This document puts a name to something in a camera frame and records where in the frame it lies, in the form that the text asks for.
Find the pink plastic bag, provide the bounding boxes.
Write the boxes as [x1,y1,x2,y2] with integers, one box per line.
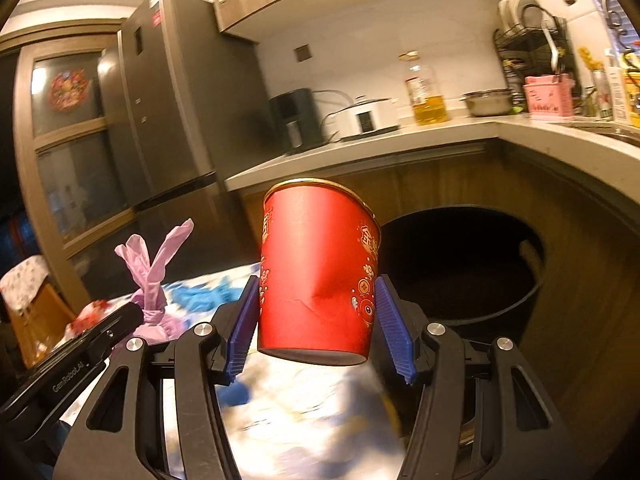
[113,218,196,347]

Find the grey refrigerator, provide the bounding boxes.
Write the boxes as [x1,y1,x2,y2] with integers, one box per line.
[97,0,275,266]

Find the pink utensil basket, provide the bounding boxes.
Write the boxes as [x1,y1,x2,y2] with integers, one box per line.
[523,73,575,120]

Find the wooden glass sliding door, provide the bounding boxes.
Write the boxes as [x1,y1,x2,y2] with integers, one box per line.
[12,32,142,302]

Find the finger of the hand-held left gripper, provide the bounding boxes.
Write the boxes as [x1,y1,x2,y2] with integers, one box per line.
[74,301,147,362]

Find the steel bowl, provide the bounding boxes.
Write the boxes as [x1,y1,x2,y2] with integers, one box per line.
[460,88,516,117]

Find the kitchen counter with wooden cabinets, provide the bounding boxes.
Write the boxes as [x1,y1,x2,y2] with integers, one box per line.
[224,110,640,461]

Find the red paper cup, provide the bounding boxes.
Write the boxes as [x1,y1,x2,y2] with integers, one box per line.
[256,177,384,367]

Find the white bottle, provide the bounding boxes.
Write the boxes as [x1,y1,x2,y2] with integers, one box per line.
[604,50,626,122]

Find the orange chair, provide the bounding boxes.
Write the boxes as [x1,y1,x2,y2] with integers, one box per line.
[0,255,77,367]

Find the red round door decoration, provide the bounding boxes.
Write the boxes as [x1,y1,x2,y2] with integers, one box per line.
[48,70,94,110]

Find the cooking oil bottle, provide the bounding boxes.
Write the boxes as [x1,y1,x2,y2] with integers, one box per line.
[398,50,450,127]

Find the yellow bottle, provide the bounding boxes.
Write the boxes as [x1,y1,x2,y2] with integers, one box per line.
[620,50,640,127]

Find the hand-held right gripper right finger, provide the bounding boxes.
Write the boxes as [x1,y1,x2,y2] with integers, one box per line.
[374,275,572,480]

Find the dotted cloth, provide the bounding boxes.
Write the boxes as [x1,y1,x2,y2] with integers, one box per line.
[0,254,52,312]

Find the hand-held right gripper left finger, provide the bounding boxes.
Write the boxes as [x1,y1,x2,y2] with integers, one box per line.
[52,275,262,480]

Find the red white plastic wrapper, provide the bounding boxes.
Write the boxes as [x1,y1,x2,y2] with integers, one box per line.
[64,299,112,337]

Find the black dish rack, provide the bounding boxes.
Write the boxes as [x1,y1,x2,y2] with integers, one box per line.
[493,0,576,112]

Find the black trash bin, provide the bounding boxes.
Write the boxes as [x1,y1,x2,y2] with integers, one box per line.
[375,204,547,352]

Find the black air fryer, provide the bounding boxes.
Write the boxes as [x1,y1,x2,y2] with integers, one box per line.
[268,87,326,151]

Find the blue floral tablecloth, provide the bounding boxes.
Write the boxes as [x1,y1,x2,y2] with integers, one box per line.
[59,264,407,480]

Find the steel faucet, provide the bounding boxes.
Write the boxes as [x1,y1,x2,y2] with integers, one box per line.
[601,0,627,37]

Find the white rice cooker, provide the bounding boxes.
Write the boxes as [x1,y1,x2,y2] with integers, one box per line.
[332,95,402,138]

